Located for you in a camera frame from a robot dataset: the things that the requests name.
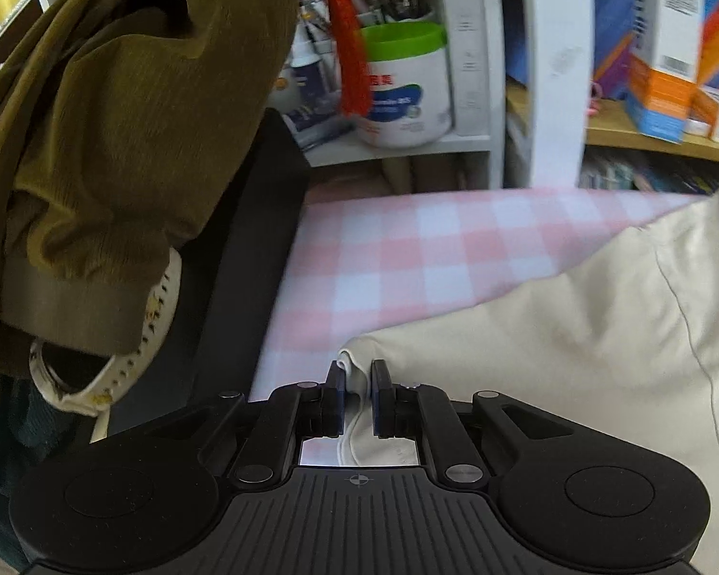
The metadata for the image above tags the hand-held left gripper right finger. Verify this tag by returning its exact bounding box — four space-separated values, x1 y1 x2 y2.
370 359 567 486

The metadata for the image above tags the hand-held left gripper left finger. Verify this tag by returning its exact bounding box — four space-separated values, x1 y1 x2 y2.
150 361 348 489

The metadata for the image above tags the cream cotton garment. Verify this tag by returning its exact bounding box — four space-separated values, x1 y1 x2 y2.
336 176 719 575

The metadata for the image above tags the white perforated belt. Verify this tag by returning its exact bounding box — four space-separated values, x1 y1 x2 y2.
29 248 184 417

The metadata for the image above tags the white tub green lid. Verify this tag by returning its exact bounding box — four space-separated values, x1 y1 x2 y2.
355 21 456 150

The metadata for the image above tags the white blue small bottle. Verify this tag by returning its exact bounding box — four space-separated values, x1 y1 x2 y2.
289 42 337 116

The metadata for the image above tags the dark teal knit garment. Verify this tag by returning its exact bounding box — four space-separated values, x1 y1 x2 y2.
0 371 97 573

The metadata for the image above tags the olive green jacket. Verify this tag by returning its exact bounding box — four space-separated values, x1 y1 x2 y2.
0 0 297 378

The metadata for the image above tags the row of thin booklets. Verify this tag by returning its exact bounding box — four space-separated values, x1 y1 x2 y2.
581 149 719 196

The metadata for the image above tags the red tassel ornament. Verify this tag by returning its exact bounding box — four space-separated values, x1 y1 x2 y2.
316 0 375 117

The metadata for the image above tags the wooden bookshelf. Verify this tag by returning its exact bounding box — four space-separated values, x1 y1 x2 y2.
506 80 719 162

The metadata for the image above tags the white shelf unit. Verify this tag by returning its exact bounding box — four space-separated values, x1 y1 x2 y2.
302 0 597 193

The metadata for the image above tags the row of colourful books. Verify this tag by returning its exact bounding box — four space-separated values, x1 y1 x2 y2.
593 0 719 100

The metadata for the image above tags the tall orange white box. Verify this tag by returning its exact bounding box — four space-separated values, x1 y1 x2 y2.
626 0 719 145

